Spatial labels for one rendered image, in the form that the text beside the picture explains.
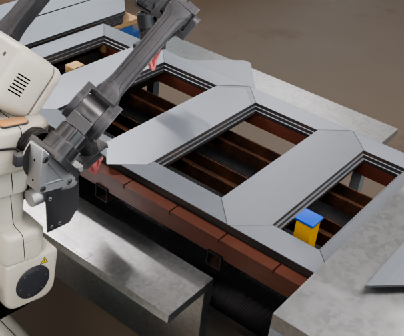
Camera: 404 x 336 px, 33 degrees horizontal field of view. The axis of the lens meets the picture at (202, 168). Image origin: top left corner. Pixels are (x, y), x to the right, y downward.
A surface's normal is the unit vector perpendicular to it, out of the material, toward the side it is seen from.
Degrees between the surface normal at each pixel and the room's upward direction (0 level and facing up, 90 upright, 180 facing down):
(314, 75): 0
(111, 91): 48
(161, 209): 90
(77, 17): 0
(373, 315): 0
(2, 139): 90
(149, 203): 90
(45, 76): 90
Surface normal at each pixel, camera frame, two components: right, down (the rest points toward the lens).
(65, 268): -0.62, 0.39
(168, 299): 0.09, -0.83
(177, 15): 0.29, -0.14
